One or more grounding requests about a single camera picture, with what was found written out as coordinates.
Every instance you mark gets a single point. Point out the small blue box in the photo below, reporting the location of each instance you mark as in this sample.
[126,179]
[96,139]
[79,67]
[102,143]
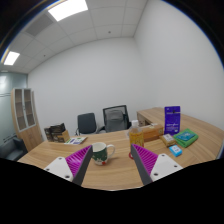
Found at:
[175,150]

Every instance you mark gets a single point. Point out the green floral ceramic mug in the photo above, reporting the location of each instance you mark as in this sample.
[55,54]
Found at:
[100,154]

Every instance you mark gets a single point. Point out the ceiling air vent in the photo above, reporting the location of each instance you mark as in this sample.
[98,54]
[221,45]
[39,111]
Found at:
[39,25]

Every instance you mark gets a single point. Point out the wooden glass-door cabinet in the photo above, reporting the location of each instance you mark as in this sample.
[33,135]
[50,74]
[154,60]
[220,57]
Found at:
[26,116]

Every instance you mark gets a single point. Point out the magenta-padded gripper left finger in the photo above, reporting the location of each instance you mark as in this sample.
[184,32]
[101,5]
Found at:
[74,160]

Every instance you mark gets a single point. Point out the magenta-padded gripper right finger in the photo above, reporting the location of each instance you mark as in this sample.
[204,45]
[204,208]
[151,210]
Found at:
[150,163]

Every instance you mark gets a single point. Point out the rectangular ceiling light panel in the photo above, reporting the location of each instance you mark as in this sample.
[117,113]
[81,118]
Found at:
[67,9]
[11,58]

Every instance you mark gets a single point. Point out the flat round red coaster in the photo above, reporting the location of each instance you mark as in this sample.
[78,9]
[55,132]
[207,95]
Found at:
[131,155]

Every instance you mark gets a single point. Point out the orange-brown wooden box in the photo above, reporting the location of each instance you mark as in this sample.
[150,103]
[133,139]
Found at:
[153,132]

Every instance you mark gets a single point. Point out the purple standing pouch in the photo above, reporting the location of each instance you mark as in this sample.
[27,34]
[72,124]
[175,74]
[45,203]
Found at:
[172,120]

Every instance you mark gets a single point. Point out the white printed leaflet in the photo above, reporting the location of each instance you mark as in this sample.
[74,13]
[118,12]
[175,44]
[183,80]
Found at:
[76,140]

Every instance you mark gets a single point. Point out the yellow tea drink bottle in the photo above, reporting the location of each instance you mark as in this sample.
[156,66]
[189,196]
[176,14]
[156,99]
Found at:
[136,136]

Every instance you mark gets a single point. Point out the small tan labelled box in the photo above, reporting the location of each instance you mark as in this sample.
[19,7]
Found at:
[167,139]

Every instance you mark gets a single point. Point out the grey mesh office chair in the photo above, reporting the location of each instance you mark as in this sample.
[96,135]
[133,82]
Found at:
[115,119]

